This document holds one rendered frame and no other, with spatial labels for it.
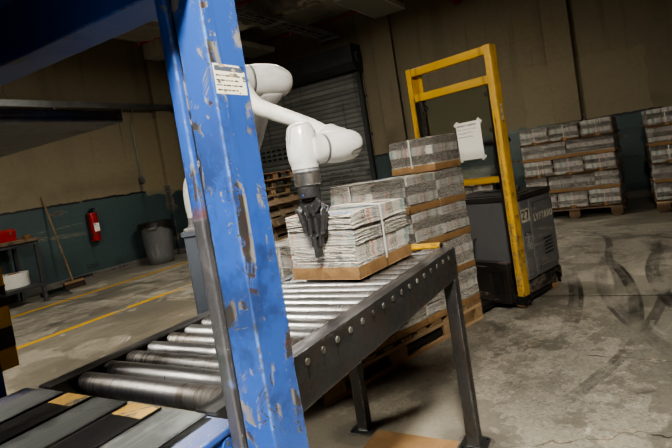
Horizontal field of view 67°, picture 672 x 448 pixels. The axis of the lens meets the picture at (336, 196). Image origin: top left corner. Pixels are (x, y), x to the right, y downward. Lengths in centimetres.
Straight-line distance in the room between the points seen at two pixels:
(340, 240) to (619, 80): 777
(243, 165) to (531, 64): 871
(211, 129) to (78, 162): 891
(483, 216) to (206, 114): 343
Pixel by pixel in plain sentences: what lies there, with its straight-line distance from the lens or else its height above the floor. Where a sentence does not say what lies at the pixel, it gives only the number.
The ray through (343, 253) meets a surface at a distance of 170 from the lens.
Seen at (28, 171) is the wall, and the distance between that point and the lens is 915.
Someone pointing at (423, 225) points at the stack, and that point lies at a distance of 321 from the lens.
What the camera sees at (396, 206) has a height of 100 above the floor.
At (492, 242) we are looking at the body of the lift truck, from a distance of 402.
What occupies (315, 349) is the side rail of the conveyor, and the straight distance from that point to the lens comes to 118.
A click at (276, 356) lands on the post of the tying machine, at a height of 93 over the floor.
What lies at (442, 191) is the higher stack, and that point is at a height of 92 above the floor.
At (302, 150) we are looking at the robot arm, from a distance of 164.
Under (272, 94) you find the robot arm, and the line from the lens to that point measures 215.
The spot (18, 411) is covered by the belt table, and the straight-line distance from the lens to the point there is 127.
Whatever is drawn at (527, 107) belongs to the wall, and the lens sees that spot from 926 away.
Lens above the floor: 118
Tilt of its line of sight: 3 degrees down
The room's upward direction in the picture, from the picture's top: 9 degrees counter-clockwise
